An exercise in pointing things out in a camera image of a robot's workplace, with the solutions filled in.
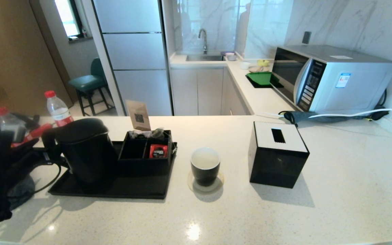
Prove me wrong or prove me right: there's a green upholstered chair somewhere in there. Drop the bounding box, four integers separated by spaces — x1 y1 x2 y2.
68 58 114 114

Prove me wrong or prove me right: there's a large red-capped water bottle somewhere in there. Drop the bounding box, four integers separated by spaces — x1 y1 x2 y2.
0 107 27 137

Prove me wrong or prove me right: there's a black serving tray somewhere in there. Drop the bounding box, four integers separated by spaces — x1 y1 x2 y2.
49 141 178 200

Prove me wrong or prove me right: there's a red handled tool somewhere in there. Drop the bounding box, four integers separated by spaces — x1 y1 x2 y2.
11 123 53 148

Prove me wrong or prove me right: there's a black tissue box white lid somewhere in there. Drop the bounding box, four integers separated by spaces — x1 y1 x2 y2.
248 121 310 189

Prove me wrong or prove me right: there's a red Nescafe sachet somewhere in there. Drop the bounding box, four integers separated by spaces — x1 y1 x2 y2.
149 144 168 159

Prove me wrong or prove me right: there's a silver microwave oven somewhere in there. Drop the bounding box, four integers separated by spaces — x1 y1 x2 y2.
271 45 392 113

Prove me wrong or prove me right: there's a brown QR code card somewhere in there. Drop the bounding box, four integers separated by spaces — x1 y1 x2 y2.
126 100 151 131

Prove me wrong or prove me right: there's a small red-capped water bottle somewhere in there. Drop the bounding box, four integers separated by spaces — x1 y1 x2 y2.
45 90 75 127

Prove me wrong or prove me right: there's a chrome kitchen faucet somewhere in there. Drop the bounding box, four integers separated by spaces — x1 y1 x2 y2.
198 29 209 55

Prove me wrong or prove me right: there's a white base cabinet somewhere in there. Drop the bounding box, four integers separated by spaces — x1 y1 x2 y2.
170 66 251 116

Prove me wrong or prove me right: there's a black electric kettle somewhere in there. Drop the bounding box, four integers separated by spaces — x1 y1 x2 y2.
41 118 119 185

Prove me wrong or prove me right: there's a dark grey cloth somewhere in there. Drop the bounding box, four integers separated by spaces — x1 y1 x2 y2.
7 175 36 211

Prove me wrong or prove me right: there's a black cup white inside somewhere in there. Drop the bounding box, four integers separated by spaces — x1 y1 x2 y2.
191 147 221 187

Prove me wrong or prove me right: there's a clear glass coaster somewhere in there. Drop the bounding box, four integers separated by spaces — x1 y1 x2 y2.
187 170 224 194

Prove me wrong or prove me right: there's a brown wooden door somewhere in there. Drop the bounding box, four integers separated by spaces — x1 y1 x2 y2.
0 0 74 116

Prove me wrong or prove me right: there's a black compartment organizer box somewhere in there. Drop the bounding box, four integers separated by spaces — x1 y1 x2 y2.
118 130 175 176

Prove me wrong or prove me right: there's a bright window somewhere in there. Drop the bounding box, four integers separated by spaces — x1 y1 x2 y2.
53 0 84 39

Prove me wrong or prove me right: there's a steel kitchen sink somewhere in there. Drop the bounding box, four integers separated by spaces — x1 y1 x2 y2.
186 54 224 62

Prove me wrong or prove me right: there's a black handled tool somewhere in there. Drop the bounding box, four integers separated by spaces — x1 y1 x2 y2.
12 113 40 128

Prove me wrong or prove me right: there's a black power cable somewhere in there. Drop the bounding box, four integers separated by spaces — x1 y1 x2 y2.
366 89 392 121

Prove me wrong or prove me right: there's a green cutting board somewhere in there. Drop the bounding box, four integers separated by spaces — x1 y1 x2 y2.
246 71 280 86

